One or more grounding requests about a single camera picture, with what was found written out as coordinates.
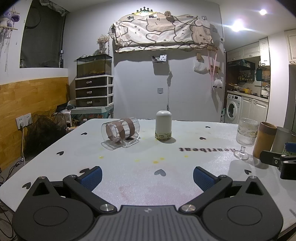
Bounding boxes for cartoon printed cloth cover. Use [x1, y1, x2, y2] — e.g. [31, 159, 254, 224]
[112, 13, 215, 53]

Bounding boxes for glass fish tank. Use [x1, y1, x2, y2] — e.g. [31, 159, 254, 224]
[76, 54, 113, 78]

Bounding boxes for white hanging bag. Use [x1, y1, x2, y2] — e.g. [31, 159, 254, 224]
[194, 59, 208, 74]

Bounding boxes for white sheep plush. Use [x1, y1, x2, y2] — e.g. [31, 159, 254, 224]
[212, 78, 224, 90]

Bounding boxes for white power cable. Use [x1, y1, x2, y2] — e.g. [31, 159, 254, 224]
[20, 126, 26, 163]

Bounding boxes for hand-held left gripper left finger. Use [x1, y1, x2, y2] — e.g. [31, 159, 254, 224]
[22, 166, 117, 213]

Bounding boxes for hanging cord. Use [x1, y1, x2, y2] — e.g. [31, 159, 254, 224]
[166, 71, 173, 111]

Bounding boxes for white drawer unit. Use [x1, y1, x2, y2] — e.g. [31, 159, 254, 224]
[74, 75, 114, 108]

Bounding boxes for purple plush toy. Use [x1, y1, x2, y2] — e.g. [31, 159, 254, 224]
[0, 10, 22, 26]

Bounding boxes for white lower kitchen cabinet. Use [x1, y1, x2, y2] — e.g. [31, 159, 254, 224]
[240, 96, 269, 128]

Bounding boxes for white washing machine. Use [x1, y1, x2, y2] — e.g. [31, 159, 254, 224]
[225, 93, 242, 124]

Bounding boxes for white upper kitchen cabinets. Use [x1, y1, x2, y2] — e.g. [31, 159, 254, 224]
[226, 37, 271, 66]

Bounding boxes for gold crown decoration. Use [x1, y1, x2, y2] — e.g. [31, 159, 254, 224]
[136, 7, 155, 15]

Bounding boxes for frosted grey cup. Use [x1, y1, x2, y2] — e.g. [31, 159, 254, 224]
[271, 126, 296, 153]

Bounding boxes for teal painted cabinet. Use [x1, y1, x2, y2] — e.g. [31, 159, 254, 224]
[70, 104, 114, 127]

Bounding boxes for clear cup with brown bands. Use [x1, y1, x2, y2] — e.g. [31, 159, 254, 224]
[100, 117, 141, 151]

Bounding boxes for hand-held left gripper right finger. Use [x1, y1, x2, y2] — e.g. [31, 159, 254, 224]
[179, 166, 275, 213]

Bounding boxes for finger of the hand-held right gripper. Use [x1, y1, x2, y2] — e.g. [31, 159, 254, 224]
[283, 142, 296, 156]
[259, 150, 296, 179]

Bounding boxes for brown bamboo cup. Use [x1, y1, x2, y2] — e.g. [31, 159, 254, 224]
[252, 121, 278, 159]

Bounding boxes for ribbed stemmed glass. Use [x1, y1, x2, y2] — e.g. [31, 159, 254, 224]
[234, 118, 260, 160]

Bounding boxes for white cup with patterned band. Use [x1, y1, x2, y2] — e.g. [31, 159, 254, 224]
[155, 110, 173, 141]

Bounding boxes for dried flowers in vase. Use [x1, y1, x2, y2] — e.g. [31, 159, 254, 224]
[96, 34, 110, 55]

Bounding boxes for white wall power outlet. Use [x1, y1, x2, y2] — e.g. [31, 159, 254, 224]
[15, 113, 32, 128]

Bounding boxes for black kitchen shelf rack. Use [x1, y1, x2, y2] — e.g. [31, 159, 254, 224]
[228, 60, 256, 83]

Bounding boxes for dark window blind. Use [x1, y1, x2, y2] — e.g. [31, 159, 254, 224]
[19, 0, 68, 68]

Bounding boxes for white heart print tablecloth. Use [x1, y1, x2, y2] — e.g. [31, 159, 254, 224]
[0, 118, 296, 241]

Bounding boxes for black mesh net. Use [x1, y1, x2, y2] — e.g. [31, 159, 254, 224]
[25, 113, 68, 151]

